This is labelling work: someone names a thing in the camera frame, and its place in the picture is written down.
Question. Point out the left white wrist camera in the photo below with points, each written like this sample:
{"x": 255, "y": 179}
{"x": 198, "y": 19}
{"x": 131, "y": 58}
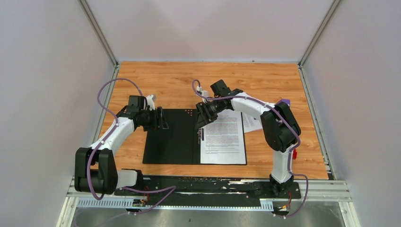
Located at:
{"x": 150, "y": 102}

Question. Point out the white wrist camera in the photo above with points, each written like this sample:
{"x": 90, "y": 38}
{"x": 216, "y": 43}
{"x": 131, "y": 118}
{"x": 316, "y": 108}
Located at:
{"x": 204, "y": 94}
{"x": 150, "y": 102}

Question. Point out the purple stapler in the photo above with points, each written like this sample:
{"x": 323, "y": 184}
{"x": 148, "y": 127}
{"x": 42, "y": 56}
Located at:
{"x": 286, "y": 101}

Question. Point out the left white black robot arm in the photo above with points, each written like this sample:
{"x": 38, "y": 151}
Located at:
{"x": 95, "y": 167}

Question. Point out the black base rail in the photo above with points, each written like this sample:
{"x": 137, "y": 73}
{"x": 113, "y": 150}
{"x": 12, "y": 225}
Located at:
{"x": 214, "y": 193}

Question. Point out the aluminium corner post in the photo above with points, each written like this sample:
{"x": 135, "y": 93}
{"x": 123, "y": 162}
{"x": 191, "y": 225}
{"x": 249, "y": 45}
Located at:
{"x": 319, "y": 32}
{"x": 98, "y": 31}

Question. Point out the red toy block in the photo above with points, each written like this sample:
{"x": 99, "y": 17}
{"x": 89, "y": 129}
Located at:
{"x": 294, "y": 154}

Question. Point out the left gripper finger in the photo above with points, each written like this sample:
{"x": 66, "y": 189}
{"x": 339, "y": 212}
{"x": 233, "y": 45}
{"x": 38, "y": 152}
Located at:
{"x": 162, "y": 123}
{"x": 155, "y": 120}

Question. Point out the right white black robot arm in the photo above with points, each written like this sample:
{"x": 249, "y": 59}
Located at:
{"x": 280, "y": 128}

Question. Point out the right aluminium corner post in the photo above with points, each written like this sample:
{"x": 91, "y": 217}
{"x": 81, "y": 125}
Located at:
{"x": 319, "y": 32}

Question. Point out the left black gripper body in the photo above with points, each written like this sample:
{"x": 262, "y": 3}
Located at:
{"x": 148, "y": 119}

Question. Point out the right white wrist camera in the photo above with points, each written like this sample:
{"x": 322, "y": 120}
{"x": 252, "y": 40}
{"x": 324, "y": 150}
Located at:
{"x": 204, "y": 94}

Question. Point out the left aluminium corner post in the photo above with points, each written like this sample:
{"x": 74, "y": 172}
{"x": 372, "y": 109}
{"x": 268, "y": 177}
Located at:
{"x": 98, "y": 31}

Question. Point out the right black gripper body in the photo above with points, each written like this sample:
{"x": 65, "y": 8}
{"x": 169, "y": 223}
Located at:
{"x": 212, "y": 109}

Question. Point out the red folder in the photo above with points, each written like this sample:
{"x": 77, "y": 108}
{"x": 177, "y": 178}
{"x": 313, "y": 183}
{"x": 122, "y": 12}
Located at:
{"x": 177, "y": 145}

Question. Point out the printed paper sheet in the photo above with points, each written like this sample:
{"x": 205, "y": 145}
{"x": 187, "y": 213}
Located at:
{"x": 222, "y": 141}
{"x": 250, "y": 124}

